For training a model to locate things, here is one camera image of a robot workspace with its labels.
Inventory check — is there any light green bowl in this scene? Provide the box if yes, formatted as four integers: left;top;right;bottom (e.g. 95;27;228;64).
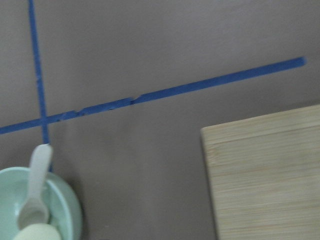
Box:
0;167;83;240

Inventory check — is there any white steamed bun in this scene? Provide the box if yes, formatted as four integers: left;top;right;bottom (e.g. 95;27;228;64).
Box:
13;223;62;240

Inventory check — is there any white ceramic spoon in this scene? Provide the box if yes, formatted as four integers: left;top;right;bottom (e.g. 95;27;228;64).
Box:
17;143;53;230

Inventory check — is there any bamboo cutting board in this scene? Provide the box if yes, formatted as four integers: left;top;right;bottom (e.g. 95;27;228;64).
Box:
201;105;320;240

